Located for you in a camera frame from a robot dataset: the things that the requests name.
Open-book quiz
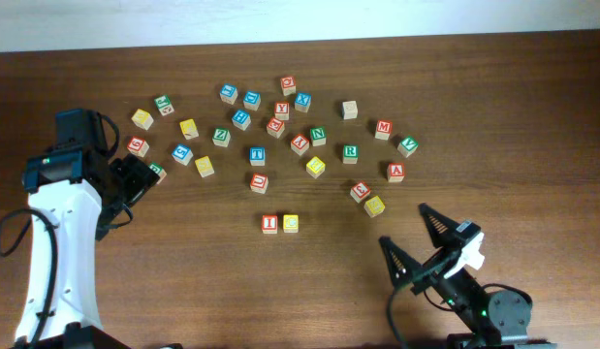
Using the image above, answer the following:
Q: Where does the yellow block upper left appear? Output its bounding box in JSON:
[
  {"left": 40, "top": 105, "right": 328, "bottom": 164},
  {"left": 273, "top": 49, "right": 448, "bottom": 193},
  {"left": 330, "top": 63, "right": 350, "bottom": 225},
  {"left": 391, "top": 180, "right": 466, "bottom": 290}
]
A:
[{"left": 179, "top": 118, "right": 199, "bottom": 140}]

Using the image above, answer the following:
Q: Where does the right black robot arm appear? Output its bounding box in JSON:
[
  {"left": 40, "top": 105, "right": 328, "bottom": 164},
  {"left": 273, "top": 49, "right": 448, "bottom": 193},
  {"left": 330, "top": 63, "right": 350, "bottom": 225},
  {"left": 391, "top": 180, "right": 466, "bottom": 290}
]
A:
[{"left": 379, "top": 204, "right": 533, "bottom": 348}]

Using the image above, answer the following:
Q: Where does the blue H block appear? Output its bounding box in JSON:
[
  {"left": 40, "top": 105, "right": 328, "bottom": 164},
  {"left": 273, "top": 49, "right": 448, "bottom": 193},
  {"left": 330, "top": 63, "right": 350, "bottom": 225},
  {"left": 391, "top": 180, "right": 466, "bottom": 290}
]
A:
[{"left": 232, "top": 110, "right": 251, "bottom": 131}]

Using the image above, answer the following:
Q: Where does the blue 5 block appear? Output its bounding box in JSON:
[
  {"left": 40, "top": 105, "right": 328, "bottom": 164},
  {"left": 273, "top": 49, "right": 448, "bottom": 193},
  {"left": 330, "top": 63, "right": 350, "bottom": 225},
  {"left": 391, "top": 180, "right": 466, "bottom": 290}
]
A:
[{"left": 172, "top": 143, "right": 193, "bottom": 166}]

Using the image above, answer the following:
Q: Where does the plain wooden block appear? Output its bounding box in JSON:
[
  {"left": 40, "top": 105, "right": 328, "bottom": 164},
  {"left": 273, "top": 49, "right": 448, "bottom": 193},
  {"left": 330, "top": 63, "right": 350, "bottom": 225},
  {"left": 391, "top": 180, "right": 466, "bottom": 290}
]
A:
[{"left": 342, "top": 101, "right": 359, "bottom": 120}]

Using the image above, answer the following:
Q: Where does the green N block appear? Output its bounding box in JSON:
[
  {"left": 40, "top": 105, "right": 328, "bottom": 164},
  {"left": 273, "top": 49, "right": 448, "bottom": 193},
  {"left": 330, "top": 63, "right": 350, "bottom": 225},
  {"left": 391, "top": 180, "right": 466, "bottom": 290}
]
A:
[{"left": 310, "top": 127, "right": 327, "bottom": 146}]

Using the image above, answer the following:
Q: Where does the blue T block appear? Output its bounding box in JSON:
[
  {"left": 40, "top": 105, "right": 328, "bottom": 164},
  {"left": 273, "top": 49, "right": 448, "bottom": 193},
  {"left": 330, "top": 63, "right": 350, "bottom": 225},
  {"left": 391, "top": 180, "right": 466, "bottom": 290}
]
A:
[{"left": 249, "top": 147, "right": 266, "bottom": 167}]

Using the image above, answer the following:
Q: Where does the red y block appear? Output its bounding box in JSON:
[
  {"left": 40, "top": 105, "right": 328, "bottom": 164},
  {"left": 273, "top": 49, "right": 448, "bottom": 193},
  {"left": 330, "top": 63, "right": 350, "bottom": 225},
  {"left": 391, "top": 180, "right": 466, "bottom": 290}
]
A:
[
  {"left": 274, "top": 102, "right": 290, "bottom": 120},
  {"left": 291, "top": 134, "right": 310, "bottom": 156}
]

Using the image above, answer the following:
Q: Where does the green Z block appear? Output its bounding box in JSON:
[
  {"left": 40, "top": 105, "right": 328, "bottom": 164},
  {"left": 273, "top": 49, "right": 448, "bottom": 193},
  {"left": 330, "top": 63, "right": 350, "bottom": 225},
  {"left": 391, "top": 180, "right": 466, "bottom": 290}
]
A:
[{"left": 212, "top": 128, "right": 231, "bottom": 147}]

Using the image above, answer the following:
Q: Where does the red M block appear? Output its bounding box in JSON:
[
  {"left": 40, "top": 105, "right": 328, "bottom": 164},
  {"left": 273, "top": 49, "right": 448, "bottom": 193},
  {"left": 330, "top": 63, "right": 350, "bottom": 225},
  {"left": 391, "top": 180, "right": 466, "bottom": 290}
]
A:
[{"left": 375, "top": 120, "right": 393, "bottom": 141}]

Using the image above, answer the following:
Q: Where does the blue X block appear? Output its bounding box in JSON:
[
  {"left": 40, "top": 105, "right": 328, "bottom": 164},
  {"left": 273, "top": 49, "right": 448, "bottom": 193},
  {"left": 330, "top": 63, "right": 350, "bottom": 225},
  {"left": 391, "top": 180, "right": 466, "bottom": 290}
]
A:
[{"left": 295, "top": 92, "right": 312, "bottom": 112}]

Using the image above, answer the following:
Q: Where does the yellow C block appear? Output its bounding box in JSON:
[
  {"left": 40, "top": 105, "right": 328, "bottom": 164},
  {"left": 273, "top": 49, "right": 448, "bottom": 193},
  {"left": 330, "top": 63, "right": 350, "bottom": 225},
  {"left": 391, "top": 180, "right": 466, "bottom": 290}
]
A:
[{"left": 283, "top": 214, "right": 299, "bottom": 234}]

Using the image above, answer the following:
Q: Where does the yellow block centre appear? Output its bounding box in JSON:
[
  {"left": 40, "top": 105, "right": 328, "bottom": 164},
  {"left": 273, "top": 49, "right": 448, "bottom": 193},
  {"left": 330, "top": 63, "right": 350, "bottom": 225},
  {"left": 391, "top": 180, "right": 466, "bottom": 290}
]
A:
[{"left": 305, "top": 156, "right": 326, "bottom": 178}]

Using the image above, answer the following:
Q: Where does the green J block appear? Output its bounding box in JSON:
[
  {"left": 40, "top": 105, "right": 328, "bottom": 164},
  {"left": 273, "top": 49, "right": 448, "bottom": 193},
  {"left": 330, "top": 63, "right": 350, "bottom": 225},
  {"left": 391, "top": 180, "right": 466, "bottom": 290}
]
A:
[{"left": 154, "top": 95, "right": 174, "bottom": 116}]

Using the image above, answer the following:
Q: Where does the red Y block lower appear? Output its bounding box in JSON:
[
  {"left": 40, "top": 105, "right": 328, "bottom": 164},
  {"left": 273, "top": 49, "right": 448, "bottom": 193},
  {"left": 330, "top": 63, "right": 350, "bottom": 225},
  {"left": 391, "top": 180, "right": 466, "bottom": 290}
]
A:
[{"left": 291, "top": 134, "right": 310, "bottom": 156}]

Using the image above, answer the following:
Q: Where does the green V block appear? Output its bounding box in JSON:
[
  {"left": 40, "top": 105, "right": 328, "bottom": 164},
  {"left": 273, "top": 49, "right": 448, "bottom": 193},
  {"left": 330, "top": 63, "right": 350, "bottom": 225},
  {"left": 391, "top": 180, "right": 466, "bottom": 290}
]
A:
[{"left": 397, "top": 137, "right": 419, "bottom": 158}]

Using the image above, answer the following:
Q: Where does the red U block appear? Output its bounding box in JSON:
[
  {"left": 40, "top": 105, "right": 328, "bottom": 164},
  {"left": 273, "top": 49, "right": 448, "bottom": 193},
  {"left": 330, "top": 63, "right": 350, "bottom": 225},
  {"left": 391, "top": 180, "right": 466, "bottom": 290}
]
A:
[{"left": 250, "top": 174, "right": 268, "bottom": 194}]

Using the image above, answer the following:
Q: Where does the red Y block upper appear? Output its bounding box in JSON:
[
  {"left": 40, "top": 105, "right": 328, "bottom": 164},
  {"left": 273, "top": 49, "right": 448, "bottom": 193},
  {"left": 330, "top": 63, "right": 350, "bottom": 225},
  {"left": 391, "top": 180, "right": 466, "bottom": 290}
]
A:
[{"left": 274, "top": 102, "right": 290, "bottom": 120}]

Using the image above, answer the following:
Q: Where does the green R block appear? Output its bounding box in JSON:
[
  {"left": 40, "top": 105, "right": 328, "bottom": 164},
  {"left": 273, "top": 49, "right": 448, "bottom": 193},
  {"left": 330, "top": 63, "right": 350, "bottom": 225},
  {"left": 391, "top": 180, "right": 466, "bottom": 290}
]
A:
[{"left": 342, "top": 144, "right": 359, "bottom": 164}]

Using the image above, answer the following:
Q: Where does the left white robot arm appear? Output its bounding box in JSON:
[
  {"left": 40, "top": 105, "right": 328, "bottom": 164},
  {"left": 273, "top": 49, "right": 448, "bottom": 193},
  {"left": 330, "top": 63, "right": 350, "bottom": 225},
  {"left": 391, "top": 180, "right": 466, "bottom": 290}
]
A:
[{"left": 14, "top": 149, "right": 159, "bottom": 348}]

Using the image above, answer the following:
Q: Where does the red I block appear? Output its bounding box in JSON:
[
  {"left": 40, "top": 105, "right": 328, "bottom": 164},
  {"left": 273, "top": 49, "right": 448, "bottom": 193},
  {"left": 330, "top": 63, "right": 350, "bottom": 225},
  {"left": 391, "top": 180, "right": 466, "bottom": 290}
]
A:
[{"left": 261, "top": 215, "right": 278, "bottom": 235}]

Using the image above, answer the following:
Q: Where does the yellow block far left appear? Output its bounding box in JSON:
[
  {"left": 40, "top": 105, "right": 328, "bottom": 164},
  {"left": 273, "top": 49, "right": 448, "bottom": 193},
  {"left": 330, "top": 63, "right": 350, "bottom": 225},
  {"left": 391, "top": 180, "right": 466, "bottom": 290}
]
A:
[{"left": 131, "top": 109, "right": 154, "bottom": 130}]

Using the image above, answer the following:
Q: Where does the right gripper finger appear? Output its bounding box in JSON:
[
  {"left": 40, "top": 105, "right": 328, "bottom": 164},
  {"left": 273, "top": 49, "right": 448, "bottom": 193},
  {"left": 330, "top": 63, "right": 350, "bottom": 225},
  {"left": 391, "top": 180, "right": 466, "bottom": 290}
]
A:
[
  {"left": 378, "top": 236, "right": 424, "bottom": 288},
  {"left": 418, "top": 203, "right": 462, "bottom": 248}
]

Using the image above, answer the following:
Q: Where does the red C block top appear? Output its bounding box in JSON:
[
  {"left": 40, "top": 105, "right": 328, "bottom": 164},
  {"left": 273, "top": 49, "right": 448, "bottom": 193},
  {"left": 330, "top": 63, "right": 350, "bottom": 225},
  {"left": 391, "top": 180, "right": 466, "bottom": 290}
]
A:
[{"left": 280, "top": 76, "right": 297, "bottom": 96}]

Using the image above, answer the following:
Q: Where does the red A block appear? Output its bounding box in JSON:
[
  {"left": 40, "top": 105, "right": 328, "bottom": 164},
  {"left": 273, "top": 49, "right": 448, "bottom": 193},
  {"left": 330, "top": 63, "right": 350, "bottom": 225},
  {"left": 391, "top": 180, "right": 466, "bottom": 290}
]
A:
[{"left": 387, "top": 163, "right": 405, "bottom": 182}]

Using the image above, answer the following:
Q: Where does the blue D block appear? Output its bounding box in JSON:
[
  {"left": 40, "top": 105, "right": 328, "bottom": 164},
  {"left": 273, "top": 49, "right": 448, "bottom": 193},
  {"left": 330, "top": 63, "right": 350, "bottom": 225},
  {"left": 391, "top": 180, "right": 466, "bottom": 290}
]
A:
[{"left": 243, "top": 91, "right": 262, "bottom": 111}]

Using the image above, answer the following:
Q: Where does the red E block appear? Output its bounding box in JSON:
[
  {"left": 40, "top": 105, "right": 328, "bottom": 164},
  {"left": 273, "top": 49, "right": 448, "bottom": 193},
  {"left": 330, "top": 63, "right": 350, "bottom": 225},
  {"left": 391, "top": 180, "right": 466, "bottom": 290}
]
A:
[{"left": 266, "top": 117, "right": 285, "bottom": 139}]

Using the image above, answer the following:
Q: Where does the yellow block right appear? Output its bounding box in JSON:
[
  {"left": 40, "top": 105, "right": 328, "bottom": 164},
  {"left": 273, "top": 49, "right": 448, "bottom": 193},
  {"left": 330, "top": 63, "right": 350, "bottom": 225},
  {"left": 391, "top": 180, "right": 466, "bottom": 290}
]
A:
[{"left": 363, "top": 196, "right": 385, "bottom": 218}]

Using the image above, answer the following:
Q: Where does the yellow S block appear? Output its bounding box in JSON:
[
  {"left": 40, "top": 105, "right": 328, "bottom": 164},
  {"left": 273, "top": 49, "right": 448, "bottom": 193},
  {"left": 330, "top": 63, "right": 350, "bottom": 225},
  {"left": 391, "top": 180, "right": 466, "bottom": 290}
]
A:
[{"left": 195, "top": 156, "right": 215, "bottom": 177}]

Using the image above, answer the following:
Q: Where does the red 3 block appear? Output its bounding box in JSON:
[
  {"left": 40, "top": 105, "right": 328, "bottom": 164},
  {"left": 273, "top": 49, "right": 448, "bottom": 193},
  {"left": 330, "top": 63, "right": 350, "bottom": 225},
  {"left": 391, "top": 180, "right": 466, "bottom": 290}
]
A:
[{"left": 350, "top": 181, "right": 371, "bottom": 204}]

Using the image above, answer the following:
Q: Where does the green B block right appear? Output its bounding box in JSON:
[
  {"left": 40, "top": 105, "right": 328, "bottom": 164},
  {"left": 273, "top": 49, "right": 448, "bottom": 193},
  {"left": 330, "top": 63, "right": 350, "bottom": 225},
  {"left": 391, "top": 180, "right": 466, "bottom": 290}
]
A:
[{"left": 149, "top": 162, "right": 167, "bottom": 184}]

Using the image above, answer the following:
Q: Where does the red 9 block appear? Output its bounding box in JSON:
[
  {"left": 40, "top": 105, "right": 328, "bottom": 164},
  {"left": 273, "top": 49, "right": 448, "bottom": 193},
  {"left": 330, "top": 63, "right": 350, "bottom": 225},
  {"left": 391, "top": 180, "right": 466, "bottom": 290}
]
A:
[{"left": 127, "top": 137, "right": 149, "bottom": 157}]

